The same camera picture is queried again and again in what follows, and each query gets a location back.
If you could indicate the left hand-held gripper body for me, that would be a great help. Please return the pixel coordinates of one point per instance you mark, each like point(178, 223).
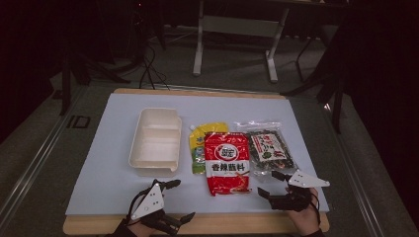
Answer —
point(150, 202)

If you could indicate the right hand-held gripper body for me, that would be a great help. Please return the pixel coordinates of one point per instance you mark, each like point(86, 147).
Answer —
point(304, 181)

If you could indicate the clear dried seaweed packet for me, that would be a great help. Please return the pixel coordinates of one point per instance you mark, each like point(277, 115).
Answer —
point(268, 148)

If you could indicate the white two-compartment container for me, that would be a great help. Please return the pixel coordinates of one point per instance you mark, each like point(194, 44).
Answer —
point(154, 141)

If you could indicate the yellow-green spout pouch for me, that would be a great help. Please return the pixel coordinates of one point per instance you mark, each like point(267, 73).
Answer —
point(197, 144)

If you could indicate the red seasoning packet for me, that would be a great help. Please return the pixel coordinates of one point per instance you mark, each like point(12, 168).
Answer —
point(227, 164)

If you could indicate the person's left hand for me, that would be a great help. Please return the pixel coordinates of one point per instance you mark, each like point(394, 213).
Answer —
point(140, 229)

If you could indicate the person's right hand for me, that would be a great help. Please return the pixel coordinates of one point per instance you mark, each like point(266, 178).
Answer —
point(306, 222)

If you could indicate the dark metal stand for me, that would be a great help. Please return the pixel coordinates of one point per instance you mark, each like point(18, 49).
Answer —
point(66, 82)

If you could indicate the metal floor rail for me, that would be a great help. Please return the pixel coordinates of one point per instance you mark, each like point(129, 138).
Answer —
point(36, 161)
point(355, 177)

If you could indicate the dark chair frame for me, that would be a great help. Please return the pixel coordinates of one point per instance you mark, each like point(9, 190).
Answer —
point(336, 98)

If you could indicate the white metal table frame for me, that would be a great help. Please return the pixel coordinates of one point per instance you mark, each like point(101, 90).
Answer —
point(237, 26)

